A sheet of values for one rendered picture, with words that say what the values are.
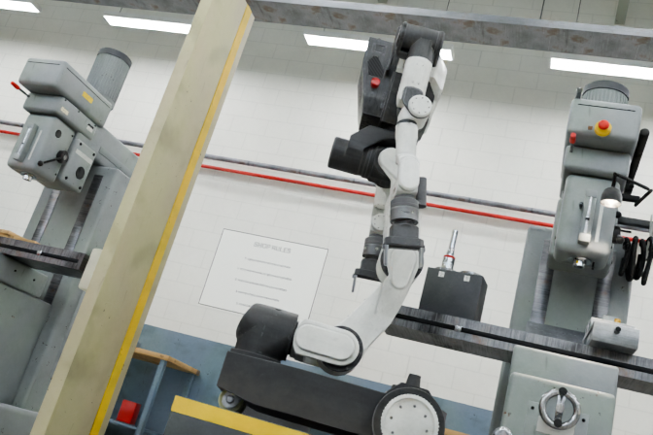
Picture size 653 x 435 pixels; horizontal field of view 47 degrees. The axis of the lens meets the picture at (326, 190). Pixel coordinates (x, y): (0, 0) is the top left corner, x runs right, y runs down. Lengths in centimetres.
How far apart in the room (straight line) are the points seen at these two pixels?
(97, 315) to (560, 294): 190
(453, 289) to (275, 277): 494
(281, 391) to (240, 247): 582
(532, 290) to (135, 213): 170
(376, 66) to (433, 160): 525
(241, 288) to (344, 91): 245
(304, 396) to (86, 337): 113
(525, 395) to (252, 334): 87
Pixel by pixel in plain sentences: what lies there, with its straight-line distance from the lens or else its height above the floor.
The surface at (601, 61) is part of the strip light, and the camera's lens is 733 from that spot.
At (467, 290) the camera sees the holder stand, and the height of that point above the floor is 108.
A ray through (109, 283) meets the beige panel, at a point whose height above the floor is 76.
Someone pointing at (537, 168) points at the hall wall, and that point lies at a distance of 783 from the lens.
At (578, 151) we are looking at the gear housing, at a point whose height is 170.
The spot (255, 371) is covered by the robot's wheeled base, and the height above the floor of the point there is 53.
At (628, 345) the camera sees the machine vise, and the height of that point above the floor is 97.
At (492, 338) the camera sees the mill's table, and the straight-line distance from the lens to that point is 285.
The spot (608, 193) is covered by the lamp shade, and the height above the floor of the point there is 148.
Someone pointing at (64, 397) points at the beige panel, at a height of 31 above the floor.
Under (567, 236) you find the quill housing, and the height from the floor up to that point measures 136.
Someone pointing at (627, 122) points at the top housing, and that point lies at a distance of 306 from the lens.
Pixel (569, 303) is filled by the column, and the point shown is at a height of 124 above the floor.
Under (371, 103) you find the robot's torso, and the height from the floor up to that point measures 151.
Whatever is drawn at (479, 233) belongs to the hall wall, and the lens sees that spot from 757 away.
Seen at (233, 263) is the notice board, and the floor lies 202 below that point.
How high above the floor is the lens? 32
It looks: 20 degrees up
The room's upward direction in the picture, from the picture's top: 16 degrees clockwise
